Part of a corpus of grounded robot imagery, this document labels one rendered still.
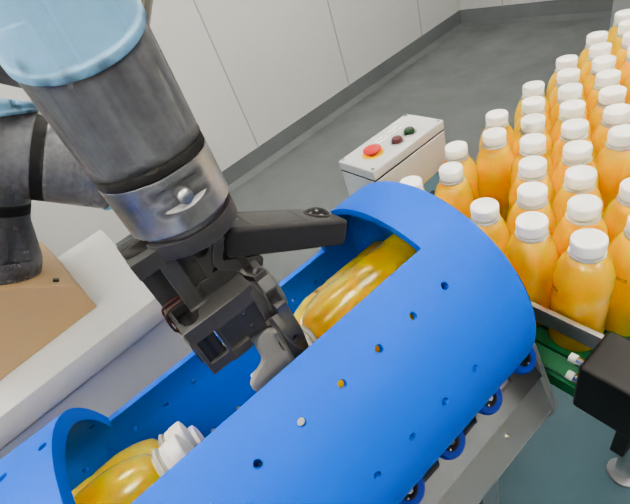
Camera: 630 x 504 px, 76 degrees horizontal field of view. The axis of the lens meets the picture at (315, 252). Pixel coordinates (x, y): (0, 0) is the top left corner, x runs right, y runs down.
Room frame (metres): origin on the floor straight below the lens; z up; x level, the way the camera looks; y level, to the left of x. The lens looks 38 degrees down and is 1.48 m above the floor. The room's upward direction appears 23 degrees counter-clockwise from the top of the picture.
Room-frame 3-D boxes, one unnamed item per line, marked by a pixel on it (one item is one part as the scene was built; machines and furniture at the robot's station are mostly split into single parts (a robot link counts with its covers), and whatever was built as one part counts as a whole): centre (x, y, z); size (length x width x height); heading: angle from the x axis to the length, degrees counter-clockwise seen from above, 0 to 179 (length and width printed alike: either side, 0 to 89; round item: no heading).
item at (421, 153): (0.72, -0.22, 1.05); 0.20 x 0.10 x 0.10; 114
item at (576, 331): (0.40, -0.23, 0.96); 0.40 x 0.01 x 0.03; 24
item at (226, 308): (0.26, 0.08, 1.29); 0.09 x 0.08 x 0.12; 114
